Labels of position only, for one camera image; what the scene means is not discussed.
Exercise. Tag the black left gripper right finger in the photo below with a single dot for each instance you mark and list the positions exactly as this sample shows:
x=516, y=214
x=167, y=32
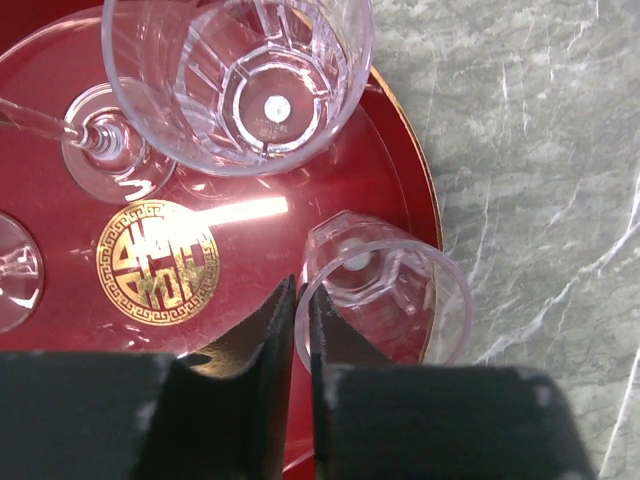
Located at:
x=376, y=419

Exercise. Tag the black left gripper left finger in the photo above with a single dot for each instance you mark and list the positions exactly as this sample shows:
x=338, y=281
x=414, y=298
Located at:
x=220, y=414

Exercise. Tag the small clear shot glass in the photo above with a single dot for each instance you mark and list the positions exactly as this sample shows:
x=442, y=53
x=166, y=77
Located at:
x=407, y=298

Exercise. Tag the clear faceted tumbler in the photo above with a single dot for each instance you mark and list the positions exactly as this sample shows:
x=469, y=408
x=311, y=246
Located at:
x=238, y=88
x=22, y=274

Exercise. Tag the tall clear champagne flute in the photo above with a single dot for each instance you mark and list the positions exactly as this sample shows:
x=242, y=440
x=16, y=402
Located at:
x=103, y=153

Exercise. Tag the red round lacquer tray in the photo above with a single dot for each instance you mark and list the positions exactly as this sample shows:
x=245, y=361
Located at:
x=259, y=224

